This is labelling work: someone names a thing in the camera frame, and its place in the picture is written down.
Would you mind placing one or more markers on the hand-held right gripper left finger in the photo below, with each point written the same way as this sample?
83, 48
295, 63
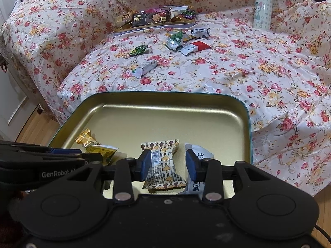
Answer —
144, 165

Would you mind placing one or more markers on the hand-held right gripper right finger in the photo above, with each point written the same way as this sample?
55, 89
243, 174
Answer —
191, 165

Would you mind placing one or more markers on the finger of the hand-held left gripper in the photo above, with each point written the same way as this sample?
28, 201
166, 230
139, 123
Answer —
51, 159
64, 151

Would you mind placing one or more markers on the beige patterned snack packet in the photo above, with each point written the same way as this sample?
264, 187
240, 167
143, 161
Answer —
165, 160

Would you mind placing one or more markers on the gold candy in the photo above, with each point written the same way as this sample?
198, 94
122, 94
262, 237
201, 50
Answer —
86, 138

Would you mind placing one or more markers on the golden tin tray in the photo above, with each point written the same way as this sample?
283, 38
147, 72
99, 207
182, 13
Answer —
155, 118

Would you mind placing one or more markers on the white green snack packet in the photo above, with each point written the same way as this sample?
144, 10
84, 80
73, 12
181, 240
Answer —
143, 69

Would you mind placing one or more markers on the green candy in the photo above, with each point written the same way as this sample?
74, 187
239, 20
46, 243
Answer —
138, 50

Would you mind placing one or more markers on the red white snack packet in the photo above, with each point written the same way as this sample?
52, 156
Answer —
199, 46

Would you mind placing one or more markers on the white blue snack packet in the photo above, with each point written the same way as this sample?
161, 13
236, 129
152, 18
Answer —
200, 33

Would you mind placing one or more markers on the pile of assorted snacks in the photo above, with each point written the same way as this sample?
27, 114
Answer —
181, 13

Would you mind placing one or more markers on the white cabinet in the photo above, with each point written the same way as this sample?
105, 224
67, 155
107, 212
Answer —
13, 103

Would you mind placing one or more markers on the orange yellow snack packet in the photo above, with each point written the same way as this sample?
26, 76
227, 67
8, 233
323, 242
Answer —
168, 34

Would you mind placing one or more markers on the lavender rimmed tin tray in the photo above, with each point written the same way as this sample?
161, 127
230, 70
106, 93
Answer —
165, 28

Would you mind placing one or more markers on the dark biscuit packet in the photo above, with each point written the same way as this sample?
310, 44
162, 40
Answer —
144, 19

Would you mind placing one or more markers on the mint green cartoon bottle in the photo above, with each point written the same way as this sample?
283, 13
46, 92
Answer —
261, 10

